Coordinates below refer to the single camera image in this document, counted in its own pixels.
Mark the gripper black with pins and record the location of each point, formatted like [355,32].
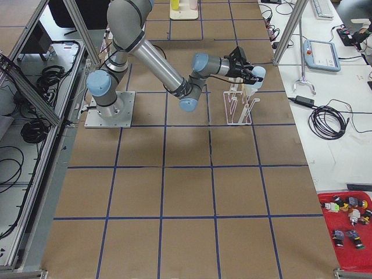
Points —
[235,70]

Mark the yellow cup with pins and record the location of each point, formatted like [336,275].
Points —
[175,4]

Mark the cream plastic tray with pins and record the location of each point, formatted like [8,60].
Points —
[184,12]

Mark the pink cup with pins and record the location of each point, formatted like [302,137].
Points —
[193,4]

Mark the light blue cup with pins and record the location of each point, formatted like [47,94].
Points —
[259,72]

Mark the white keyboard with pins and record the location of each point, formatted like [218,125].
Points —
[322,10]

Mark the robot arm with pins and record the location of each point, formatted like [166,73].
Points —
[126,20]

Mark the white wire cup rack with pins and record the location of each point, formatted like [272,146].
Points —
[238,107]

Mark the white ikea cup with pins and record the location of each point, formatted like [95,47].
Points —
[250,90]

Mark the red parts tray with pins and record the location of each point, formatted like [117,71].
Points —
[348,219]

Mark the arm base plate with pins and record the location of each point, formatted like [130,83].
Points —
[120,114]

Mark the blue teach pendant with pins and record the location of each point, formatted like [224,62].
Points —
[321,55]

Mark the black power adapter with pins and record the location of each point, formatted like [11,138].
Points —
[304,101]

